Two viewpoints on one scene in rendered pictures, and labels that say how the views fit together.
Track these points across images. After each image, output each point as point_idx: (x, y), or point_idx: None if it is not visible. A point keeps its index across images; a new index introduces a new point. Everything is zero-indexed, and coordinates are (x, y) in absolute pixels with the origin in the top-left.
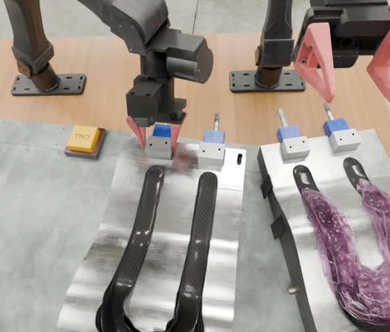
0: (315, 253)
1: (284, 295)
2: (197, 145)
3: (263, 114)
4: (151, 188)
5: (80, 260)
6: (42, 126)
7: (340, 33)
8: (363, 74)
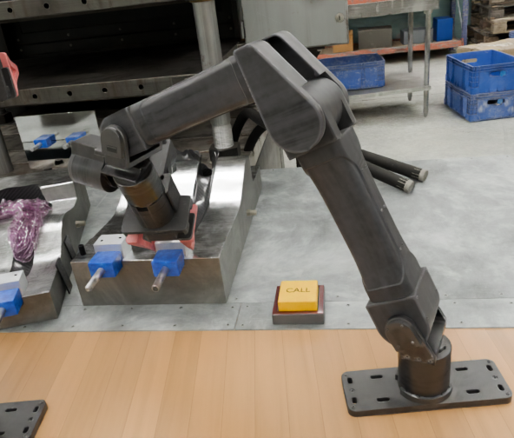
0: (51, 214)
1: (89, 238)
2: (128, 259)
3: (12, 373)
4: None
5: (272, 232)
6: None
7: None
8: None
